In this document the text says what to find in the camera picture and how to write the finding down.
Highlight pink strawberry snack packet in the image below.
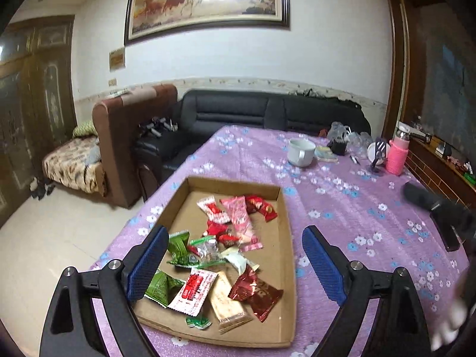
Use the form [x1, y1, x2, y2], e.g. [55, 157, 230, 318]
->
[220, 196, 263, 252]

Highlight clear green-ended candy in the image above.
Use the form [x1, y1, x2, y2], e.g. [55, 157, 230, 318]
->
[189, 235, 224, 267]

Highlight green snack packet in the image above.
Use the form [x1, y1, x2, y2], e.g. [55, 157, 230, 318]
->
[167, 231, 226, 269]

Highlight white red sachet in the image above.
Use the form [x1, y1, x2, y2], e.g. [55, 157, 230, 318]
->
[168, 268, 218, 317]

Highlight wooden side counter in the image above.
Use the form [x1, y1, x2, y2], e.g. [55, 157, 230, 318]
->
[396, 122, 475, 208]

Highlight dark red crinkled packet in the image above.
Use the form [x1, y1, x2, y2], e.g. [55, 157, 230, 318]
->
[228, 265, 283, 322]

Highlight shallow cardboard tray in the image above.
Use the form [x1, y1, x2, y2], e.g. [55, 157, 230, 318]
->
[131, 175, 299, 349]

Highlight pink knit-sleeved bottle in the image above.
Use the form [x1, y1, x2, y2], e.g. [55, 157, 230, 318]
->
[386, 123, 410, 176]

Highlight purple floral tablecloth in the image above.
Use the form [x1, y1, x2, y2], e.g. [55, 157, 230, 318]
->
[89, 124, 470, 357]

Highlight red white snack packet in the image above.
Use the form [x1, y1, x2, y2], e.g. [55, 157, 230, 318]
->
[197, 196, 231, 224]

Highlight beige wafer packet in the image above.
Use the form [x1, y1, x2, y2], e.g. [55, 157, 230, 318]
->
[208, 271, 252, 334]

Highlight red candy bar packet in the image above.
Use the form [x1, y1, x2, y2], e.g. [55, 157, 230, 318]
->
[245, 194, 278, 223]

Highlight black phone stand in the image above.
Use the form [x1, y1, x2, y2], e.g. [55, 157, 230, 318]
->
[370, 137, 387, 176]

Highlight white round container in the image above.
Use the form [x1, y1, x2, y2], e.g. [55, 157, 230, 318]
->
[367, 142, 391, 165]

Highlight small booklet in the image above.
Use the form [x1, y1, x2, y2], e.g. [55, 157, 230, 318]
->
[315, 146, 339, 163]

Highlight black leather sofa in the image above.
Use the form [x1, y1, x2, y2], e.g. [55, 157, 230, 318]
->
[131, 90, 371, 183]

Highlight white ceramic mug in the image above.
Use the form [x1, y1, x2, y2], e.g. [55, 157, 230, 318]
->
[287, 139, 316, 168]

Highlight black pen holder cup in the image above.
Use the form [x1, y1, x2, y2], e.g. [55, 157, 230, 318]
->
[328, 138, 347, 156]

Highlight brown armchair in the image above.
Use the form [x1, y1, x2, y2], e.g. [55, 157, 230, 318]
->
[92, 84, 178, 209]

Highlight wooden cabinet doors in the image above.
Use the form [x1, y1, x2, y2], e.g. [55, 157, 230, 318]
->
[1, 15, 77, 223]

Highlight framed horse painting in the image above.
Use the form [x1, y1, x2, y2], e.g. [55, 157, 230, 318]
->
[124, 0, 290, 45]

